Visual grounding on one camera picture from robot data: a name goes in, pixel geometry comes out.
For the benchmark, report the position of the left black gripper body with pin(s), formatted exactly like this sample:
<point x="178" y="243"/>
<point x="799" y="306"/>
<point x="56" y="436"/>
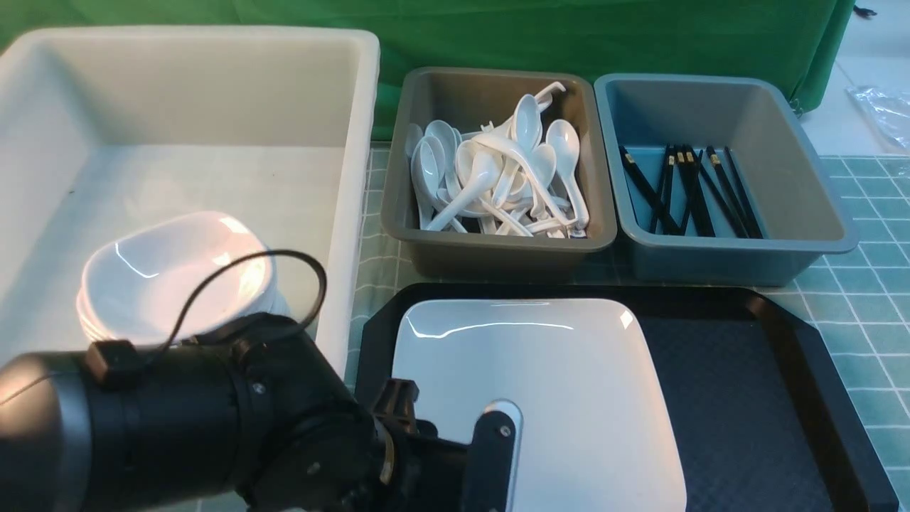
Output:
<point x="427" y="473"/>

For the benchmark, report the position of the large white square plate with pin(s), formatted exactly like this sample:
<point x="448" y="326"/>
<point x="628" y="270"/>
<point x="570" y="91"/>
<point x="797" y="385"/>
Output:
<point x="594" y="430"/>

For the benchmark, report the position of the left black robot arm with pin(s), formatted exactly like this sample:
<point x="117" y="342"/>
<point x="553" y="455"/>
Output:
<point x="252" y="408"/>

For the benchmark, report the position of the pile of white spoons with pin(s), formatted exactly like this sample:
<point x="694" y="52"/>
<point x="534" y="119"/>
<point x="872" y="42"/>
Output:
<point x="515" y="178"/>

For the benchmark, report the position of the stack of white bowls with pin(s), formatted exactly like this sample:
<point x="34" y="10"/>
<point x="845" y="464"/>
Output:
<point x="134" y="288"/>

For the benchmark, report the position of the black serving tray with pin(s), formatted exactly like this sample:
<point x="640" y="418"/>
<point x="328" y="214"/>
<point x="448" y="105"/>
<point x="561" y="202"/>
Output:
<point x="760" y="414"/>

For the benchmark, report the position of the brown plastic bin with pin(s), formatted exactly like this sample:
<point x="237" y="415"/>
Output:
<point x="467" y="98"/>

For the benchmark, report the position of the black chopsticks in bin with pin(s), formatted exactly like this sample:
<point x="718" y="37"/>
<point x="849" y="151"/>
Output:
<point x="693" y="191"/>

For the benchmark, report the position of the blue-grey plastic bin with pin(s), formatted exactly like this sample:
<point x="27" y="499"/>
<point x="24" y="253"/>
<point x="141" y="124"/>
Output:
<point x="802" y="216"/>

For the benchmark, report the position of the large white plastic tub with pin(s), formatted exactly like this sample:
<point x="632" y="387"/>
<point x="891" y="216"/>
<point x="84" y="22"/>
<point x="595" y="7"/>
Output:
<point x="108" y="130"/>

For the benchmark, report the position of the green checked tablecloth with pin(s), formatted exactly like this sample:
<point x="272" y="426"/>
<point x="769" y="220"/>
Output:
<point x="858" y="300"/>

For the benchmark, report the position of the green backdrop cloth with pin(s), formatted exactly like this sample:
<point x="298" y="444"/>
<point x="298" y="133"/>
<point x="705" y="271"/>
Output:
<point x="790" y="44"/>

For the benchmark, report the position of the clear plastic bag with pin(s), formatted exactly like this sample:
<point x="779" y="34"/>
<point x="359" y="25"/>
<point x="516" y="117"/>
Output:
<point x="886" y="109"/>

